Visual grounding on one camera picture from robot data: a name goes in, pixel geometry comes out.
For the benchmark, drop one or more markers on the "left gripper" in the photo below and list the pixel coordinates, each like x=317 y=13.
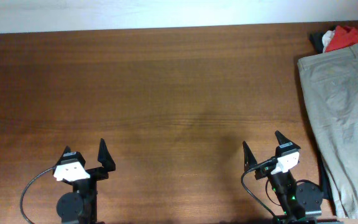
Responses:
x=107 y=162

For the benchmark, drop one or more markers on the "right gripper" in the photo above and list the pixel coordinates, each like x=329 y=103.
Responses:
x=249 y=158

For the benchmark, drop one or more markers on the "khaki shorts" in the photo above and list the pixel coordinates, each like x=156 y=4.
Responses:
x=330 y=90

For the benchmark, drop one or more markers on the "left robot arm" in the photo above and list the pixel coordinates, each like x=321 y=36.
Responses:
x=80 y=205

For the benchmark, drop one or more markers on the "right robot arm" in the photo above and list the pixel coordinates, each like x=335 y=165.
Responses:
x=300 y=200

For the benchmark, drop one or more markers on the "black garment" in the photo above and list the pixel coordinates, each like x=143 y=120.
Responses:
x=316 y=40

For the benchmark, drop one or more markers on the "white cloth piece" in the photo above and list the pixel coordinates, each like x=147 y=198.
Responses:
x=327 y=38

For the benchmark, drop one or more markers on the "red garment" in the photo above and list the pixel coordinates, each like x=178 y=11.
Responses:
x=344 y=37

